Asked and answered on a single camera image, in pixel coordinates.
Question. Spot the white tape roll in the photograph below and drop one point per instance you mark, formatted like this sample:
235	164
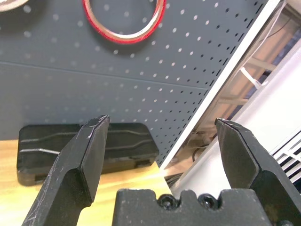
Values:
9	5

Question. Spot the black plastic case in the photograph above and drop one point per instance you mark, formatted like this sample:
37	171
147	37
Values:
129	146

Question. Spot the grey perforated pegboard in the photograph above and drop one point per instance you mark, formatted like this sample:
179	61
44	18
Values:
141	82

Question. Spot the white vent grille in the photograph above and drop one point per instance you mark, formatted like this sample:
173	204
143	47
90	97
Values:
288	160

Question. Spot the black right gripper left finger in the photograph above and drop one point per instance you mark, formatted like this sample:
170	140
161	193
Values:
77	160

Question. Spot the red tape roll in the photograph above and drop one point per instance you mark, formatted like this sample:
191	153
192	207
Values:
122	38

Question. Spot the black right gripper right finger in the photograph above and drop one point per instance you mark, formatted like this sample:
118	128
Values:
244	160

